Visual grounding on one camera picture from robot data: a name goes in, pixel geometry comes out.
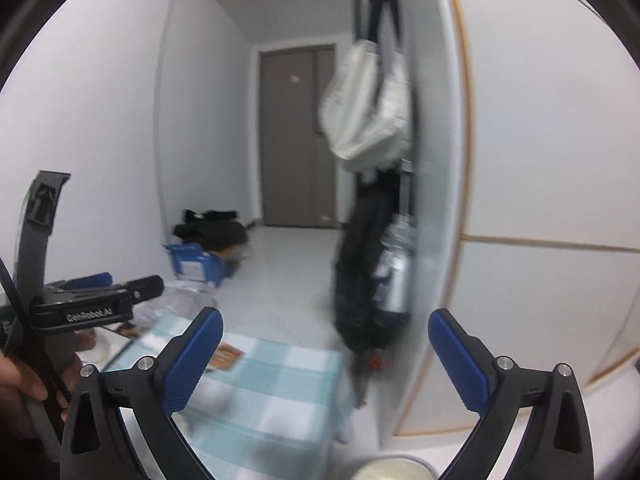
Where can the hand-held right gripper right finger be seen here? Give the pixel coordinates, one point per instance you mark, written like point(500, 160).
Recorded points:
point(457, 360)

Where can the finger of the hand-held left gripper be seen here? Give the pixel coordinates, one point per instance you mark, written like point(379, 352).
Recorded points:
point(147, 285)
point(90, 280)

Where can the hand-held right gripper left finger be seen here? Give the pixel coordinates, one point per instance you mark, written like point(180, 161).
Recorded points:
point(192, 360)

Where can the person's left hand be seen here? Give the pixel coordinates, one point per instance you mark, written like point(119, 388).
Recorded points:
point(20, 385)

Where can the orange snack packet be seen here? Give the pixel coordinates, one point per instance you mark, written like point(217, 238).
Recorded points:
point(127, 331)
point(225, 357)

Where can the grey plastic mailer bag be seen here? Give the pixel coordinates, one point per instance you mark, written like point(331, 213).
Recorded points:
point(185, 300)

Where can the blue cardboard box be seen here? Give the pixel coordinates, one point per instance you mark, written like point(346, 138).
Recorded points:
point(192, 262)

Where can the small orange object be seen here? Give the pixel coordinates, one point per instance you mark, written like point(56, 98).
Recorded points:
point(373, 361)

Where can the black cloth pile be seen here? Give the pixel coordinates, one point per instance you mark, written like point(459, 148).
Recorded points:
point(215, 232)

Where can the brown cardboard piece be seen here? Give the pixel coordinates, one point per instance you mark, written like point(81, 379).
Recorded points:
point(232, 252)

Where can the teal checked tablecloth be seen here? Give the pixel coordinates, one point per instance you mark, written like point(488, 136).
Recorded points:
point(270, 410)

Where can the silver foil bag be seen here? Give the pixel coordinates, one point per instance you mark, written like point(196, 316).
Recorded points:
point(392, 280)

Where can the white round container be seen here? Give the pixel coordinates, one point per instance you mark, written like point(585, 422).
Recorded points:
point(390, 470)

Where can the black backpack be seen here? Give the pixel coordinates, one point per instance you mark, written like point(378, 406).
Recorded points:
point(360, 270)

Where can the brown door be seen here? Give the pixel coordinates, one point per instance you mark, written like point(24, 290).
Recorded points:
point(290, 160)

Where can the white wardrobe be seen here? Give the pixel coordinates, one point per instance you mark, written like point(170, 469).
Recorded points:
point(525, 160)

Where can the white fabric bag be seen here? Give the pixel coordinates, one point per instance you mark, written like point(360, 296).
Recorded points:
point(360, 120)

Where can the black clothes rack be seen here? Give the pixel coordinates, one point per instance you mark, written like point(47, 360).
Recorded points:
point(357, 5)

